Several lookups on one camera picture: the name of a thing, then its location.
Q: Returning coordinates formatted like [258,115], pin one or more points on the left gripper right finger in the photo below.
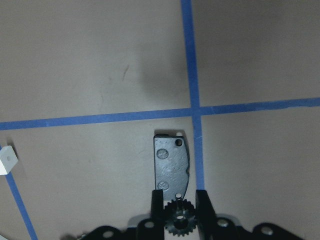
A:
[206,216]

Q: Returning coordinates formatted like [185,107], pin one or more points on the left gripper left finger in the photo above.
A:
[157,214]

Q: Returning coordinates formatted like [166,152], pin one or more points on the black brake pad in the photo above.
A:
[171,165]

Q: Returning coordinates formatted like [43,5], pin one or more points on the white half ring clamp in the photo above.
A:
[8,159]

